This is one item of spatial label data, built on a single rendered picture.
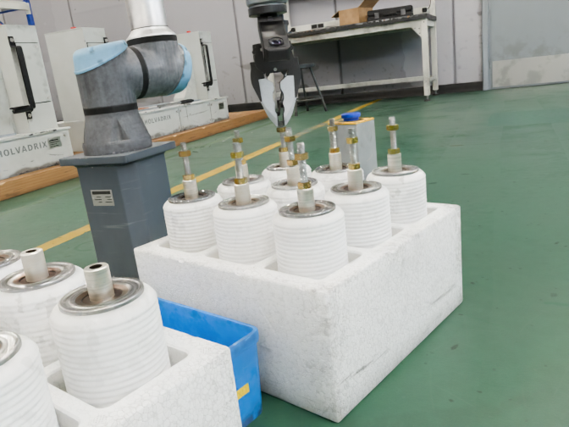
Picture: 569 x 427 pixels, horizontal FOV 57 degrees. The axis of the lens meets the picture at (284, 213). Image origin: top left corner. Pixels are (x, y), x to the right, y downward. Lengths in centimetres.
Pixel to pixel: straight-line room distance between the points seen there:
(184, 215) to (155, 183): 41
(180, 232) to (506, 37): 517
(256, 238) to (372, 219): 17
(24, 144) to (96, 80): 177
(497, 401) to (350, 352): 20
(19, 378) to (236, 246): 39
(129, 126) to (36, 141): 181
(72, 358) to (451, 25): 553
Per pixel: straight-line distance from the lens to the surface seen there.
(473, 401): 75
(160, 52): 127
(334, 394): 69
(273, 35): 94
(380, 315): 74
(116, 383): 50
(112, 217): 121
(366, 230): 76
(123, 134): 119
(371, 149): 112
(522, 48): 580
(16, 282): 61
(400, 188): 84
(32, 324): 59
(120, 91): 120
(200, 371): 51
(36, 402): 46
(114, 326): 48
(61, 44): 356
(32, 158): 296
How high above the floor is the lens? 43
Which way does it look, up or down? 15 degrees down
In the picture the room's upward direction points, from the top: 7 degrees counter-clockwise
